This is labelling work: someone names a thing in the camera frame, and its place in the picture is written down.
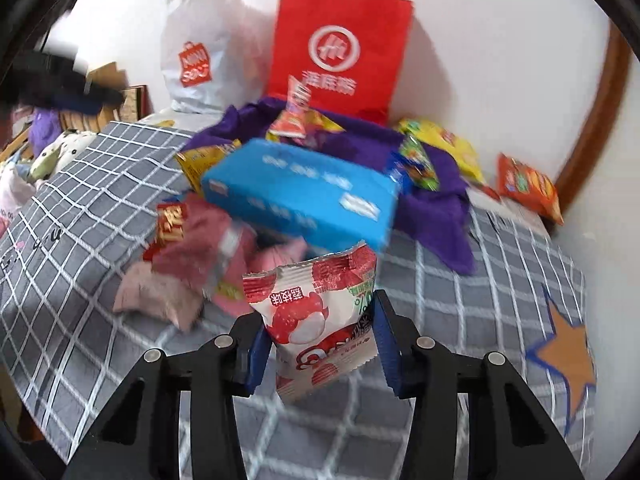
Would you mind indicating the blue tissue pack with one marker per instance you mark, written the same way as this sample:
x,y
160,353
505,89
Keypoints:
x,y
300,190

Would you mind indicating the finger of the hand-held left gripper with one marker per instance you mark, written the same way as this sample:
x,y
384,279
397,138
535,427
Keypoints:
x,y
45,72
80,101

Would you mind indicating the white spotted cloth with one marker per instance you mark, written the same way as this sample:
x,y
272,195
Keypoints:
x,y
65,150

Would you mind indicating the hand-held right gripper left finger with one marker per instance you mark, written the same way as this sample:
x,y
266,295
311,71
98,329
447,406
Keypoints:
x,y
256,360

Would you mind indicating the pale pink snack bag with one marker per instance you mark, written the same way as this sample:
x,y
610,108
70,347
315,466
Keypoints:
x,y
155,300

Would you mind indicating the grey checked blanket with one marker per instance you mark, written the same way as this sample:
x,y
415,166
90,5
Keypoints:
x,y
100,240

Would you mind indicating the orange chips bag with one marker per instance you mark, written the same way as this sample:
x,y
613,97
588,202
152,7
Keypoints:
x,y
530,187

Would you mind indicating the white plastic shopping bag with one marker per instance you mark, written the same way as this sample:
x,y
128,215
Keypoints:
x,y
210,35

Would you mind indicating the white red lychee snack packet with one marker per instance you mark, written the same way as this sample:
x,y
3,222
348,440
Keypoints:
x,y
305,320

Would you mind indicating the purple fabric basket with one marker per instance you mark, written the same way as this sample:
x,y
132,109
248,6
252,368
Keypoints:
x,y
440,220

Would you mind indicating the red paper bag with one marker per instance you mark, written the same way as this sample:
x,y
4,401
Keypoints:
x,y
340,25

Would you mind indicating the yellow chips bag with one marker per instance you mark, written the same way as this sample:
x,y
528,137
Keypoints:
x,y
455,147

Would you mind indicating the pale pink printed cloth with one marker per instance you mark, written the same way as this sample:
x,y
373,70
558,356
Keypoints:
x,y
12,195

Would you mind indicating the brown wooden door frame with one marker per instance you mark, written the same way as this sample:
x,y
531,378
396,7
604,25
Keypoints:
x,y
600,135

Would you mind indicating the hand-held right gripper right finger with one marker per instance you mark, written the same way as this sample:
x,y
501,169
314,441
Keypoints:
x,y
390,355

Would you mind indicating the green triangular snack packet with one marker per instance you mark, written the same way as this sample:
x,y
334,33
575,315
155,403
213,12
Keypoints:
x,y
420,167

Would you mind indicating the long pink candy packet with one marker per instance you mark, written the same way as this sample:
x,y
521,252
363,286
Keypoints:
x,y
292,117

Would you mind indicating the small red snack packet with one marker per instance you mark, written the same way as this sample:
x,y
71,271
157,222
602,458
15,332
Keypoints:
x,y
167,225

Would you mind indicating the yellow snack packet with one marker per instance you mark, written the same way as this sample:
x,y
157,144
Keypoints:
x,y
322,125
200,162

